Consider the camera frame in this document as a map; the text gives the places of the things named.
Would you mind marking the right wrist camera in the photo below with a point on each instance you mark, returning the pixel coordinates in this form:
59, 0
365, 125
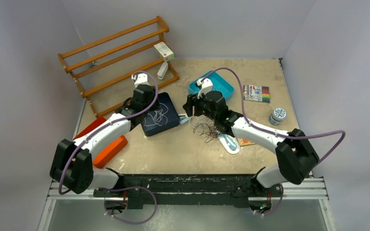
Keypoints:
204, 85

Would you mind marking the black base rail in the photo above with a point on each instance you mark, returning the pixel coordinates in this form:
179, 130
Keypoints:
238, 190

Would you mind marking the orange small notebook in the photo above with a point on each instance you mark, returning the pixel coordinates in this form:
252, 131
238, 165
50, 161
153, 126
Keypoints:
245, 142

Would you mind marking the aluminium frame rails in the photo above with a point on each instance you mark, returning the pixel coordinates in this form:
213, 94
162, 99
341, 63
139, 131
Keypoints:
73, 167

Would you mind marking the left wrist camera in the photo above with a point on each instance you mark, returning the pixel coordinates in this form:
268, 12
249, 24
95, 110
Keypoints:
140, 79

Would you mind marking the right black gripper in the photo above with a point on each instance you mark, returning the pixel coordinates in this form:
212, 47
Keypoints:
193, 101

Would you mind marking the dark blue square tray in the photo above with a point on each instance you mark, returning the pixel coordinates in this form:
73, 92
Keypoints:
162, 119

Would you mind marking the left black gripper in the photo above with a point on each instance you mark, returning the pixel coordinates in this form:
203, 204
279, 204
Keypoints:
155, 106

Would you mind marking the white cardboard box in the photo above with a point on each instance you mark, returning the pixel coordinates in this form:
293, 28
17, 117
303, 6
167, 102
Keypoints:
164, 51

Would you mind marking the white blue small device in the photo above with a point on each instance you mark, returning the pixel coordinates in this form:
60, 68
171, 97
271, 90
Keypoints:
183, 118

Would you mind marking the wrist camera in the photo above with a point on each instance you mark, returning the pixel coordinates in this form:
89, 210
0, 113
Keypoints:
140, 79
204, 85

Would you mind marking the teal square tray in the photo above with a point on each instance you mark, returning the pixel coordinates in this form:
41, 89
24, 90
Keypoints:
219, 84

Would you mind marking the orange square tray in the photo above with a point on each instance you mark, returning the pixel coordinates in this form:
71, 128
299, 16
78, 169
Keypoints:
110, 151

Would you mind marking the marker pen set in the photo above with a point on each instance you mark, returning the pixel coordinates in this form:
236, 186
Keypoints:
256, 93

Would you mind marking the toothbrush blister pack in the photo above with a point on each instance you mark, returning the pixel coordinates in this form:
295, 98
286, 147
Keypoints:
230, 144

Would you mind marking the blue white tape roll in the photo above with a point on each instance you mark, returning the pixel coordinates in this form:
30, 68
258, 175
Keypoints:
277, 116

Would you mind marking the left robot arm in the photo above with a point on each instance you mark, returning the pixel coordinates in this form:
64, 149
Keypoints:
72, 164

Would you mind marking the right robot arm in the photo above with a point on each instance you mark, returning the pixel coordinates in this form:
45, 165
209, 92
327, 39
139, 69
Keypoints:
296, 156

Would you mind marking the wooden shelf rack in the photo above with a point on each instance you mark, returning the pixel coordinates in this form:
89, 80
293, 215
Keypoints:
101, 69

